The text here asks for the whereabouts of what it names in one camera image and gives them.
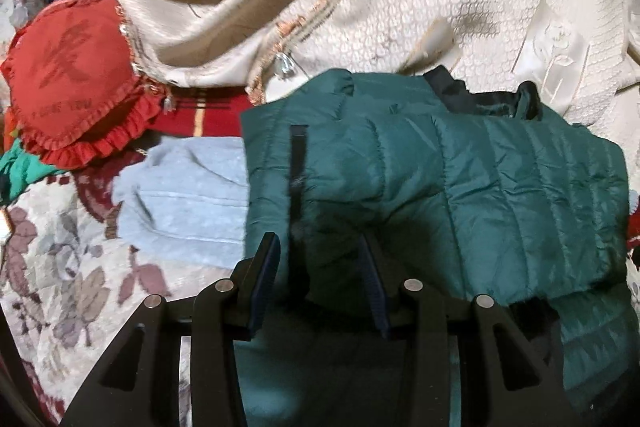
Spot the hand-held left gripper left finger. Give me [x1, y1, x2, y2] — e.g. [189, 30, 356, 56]
[59, 232, 281, 427]

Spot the bright green cloth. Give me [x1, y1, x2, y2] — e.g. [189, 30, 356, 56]
[0, 139, 63, 202]

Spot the floral bedsheet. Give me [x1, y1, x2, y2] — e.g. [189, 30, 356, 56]
[0, 157, 251, 427]

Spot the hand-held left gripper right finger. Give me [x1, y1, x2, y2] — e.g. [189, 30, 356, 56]
[357, 234, 577, 427]

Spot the red striped blanket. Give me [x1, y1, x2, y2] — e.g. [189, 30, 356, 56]
[145, 84, 267, 140]

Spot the light blue garment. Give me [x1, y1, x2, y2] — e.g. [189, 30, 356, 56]
[112, 137, 257, 269]

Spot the green quilted puffer jacket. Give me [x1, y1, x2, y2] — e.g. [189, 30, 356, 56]
[235, 67, 640, 427]

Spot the red heart-shaped ruffled pillow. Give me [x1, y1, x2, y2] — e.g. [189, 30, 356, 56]
[0, 0, 168, 170]

